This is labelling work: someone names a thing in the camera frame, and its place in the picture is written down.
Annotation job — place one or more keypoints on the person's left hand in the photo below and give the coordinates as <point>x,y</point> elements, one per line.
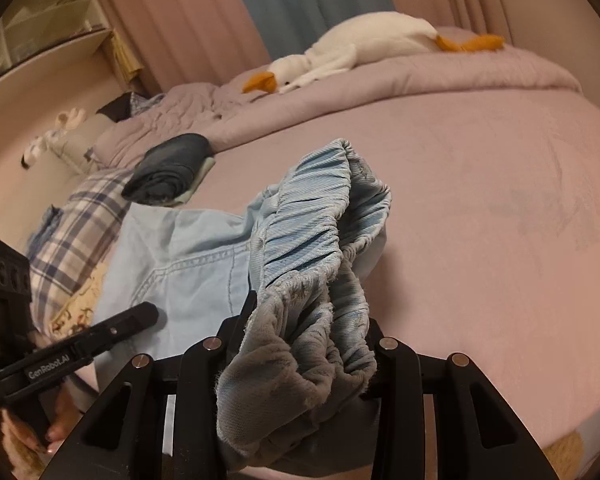
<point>67,415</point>

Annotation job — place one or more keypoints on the black cloth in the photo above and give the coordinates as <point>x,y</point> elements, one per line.
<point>120,107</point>

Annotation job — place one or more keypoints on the dark folded clothes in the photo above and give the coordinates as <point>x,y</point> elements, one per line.
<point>170,170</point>

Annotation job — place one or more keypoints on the light blue pants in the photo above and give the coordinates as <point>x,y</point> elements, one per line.
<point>305,240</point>

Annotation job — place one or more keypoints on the bed with pink sheet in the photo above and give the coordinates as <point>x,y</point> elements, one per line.
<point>480,210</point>

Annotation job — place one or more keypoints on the plaid cloth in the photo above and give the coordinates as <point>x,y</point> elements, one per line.
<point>80,240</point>

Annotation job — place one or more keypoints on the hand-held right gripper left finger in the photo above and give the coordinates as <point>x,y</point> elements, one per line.
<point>234,331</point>

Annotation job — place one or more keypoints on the small white plush toy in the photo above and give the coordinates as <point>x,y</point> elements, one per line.
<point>55,135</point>

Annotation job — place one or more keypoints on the blue curtain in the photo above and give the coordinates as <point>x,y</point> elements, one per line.
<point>305,5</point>

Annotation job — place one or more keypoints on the pink quilt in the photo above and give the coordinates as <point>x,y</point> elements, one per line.
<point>380,80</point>

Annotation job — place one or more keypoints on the white goose plush toy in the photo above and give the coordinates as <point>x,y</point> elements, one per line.
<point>370,35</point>

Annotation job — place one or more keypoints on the white shelf unit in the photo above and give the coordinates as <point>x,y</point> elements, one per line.
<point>45,30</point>

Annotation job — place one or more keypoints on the yellow patterned cloth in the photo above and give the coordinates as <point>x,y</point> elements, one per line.
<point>80,305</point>

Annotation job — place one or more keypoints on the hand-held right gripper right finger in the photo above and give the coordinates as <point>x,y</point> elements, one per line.
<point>395,377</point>

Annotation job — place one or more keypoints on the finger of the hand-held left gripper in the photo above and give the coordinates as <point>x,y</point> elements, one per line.
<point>120,322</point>

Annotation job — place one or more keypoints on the light green cloth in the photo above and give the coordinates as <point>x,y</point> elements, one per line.
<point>202,175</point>

